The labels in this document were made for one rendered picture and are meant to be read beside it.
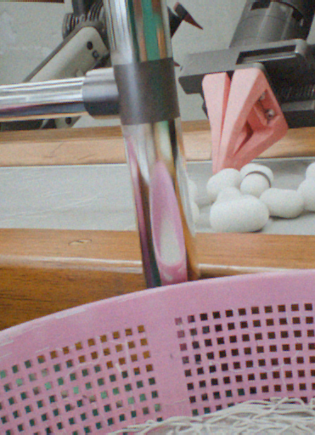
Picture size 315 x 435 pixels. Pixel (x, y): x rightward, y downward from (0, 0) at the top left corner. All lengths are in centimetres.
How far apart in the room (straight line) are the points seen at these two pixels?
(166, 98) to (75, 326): 9
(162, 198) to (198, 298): 4
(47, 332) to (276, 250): 11
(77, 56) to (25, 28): 203
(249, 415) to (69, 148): 59
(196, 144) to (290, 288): 47
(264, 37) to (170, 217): 34
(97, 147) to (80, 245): 43
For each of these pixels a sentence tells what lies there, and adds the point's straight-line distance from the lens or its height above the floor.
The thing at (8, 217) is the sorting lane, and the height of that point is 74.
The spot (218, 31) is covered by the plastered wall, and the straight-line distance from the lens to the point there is 284.
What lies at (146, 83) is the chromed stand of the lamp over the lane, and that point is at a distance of 29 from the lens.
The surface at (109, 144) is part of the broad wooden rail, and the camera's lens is 81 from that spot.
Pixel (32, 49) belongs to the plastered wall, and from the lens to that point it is 330.
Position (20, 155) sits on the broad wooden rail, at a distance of 87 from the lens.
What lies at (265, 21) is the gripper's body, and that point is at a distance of 64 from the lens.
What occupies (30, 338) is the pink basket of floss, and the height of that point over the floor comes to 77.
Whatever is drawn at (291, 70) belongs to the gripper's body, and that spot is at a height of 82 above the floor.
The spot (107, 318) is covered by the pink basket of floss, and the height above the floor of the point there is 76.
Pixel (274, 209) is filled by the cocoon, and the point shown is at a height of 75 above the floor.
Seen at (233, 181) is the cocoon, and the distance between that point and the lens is 54.
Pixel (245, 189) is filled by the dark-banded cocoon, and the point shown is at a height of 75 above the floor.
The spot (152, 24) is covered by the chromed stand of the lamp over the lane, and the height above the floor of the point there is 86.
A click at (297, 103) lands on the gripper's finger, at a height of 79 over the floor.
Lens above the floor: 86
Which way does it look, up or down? 13 degrees down
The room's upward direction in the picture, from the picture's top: 8 degrees counter-clockwise
